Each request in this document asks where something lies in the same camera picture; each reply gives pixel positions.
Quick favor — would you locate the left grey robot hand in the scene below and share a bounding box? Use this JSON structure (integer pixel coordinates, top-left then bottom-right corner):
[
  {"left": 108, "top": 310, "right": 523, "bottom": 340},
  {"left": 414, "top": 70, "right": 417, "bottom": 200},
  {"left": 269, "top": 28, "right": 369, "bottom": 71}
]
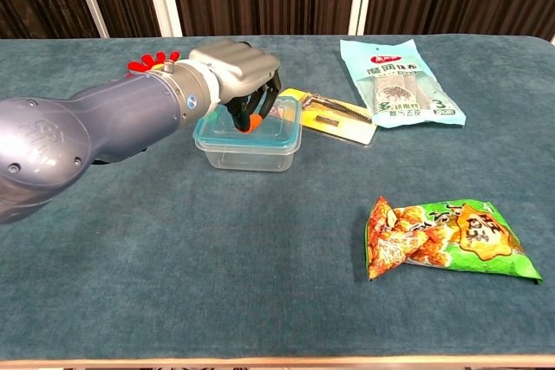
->
[{"left": 188, "top": 39, "right": 283, "bottom": 133}]

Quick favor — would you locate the blue translucent plastic lid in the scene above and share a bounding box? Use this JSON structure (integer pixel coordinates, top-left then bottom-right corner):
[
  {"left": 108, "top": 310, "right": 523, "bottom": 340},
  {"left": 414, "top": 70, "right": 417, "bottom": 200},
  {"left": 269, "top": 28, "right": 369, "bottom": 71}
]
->
[{"left": 193, "top": 96, "right": 304, "bottom": 157}]

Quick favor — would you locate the clear plastic container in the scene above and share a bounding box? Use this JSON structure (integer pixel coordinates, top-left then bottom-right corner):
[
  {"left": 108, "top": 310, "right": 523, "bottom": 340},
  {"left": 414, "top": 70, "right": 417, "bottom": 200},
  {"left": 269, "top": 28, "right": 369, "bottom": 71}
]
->
[{"left": 197, "top": 144, "right": 301, "bottom": 173}]

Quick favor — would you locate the razor in yellow blister pack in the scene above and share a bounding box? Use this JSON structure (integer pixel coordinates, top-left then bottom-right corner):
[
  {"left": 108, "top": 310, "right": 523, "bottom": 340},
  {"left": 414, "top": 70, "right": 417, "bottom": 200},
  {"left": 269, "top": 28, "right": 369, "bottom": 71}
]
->
[{"left": 279, "top": 88, "right": 378, "bottom": 148}]

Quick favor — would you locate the light blue cleaning cloth package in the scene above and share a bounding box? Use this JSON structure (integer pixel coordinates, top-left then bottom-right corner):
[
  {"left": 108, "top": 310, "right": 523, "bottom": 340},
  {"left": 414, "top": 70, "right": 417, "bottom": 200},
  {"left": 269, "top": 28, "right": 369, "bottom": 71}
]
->
[{"left": 339, "top": 37, "right": 467, "bottom": 129}]

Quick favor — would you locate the teal table cloth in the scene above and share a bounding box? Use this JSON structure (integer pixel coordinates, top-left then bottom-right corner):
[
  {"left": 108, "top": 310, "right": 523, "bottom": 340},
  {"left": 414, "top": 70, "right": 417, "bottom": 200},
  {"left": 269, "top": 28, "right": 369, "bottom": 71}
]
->
[{"left": 0, "top": 34, "right": 555, "bottom": 361}]

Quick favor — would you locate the green orange snack bag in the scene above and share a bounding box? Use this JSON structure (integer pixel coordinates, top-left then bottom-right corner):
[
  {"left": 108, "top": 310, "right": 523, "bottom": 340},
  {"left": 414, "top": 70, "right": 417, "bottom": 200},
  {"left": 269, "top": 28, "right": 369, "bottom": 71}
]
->
[{"left": 365, "top": 196, "right": 544, "bottom": 285}]

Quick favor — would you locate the red hand clapper green handle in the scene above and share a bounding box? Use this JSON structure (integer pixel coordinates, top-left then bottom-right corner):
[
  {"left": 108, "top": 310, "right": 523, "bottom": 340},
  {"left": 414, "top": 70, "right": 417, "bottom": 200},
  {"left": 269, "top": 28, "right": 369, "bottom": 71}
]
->
[{"left": 127, "top": 50, "right": 181, "bottom": 79}]

